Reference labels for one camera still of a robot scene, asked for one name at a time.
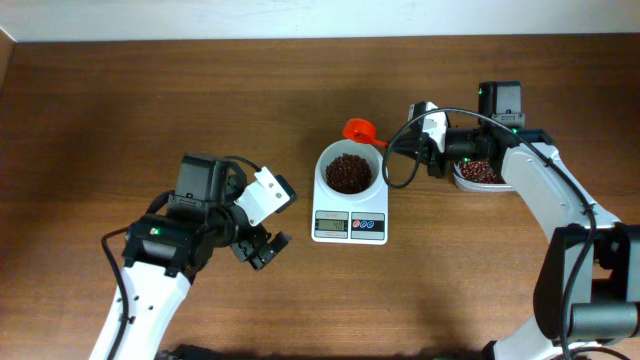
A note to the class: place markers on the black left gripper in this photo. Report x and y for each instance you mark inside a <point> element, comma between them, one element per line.
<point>255,237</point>

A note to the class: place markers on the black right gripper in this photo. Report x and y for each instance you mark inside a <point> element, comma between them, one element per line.
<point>426,151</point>

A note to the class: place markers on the orange measuring scoop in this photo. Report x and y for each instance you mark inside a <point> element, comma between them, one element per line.
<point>362,131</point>

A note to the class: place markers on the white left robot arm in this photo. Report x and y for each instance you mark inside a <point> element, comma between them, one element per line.
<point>152,282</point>

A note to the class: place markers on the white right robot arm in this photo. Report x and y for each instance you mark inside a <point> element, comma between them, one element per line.
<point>587,294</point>

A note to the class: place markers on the white digital kitchen scale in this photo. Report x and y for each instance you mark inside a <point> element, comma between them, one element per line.
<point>360,218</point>

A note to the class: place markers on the clear plastic bean container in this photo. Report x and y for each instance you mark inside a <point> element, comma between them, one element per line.
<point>469,186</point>

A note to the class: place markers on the red adzuki beans in container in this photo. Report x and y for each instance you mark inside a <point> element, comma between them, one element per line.
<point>479,172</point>

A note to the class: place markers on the white round bowl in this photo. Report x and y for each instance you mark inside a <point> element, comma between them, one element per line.
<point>368,152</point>

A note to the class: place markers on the red beans in bowl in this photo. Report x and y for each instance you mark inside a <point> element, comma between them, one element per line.
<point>348,174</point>

